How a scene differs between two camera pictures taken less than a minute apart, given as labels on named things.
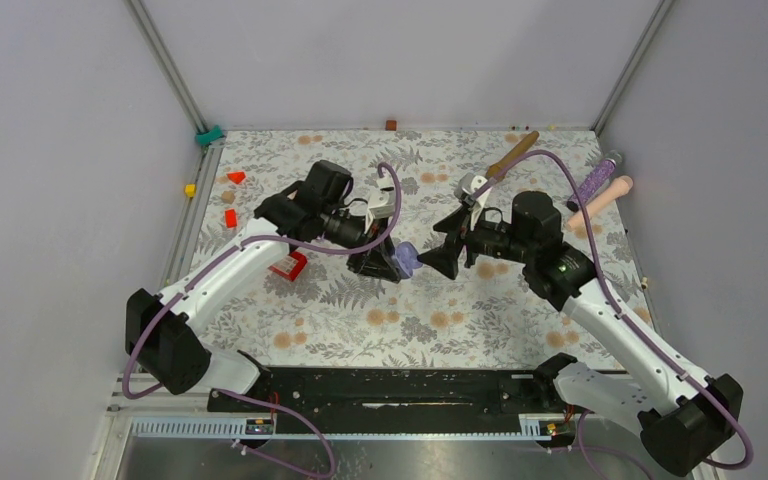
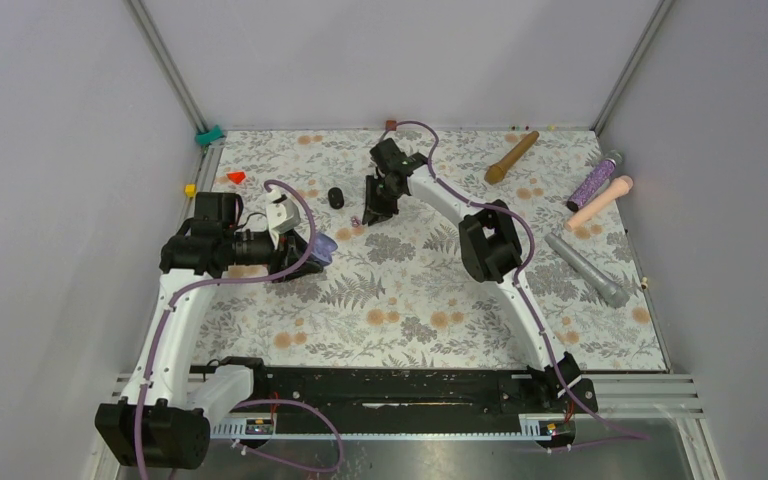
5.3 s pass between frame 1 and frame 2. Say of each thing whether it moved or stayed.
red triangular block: stayed
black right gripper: moved
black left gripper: moved
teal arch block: stayed
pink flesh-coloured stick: stayed
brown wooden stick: stayed
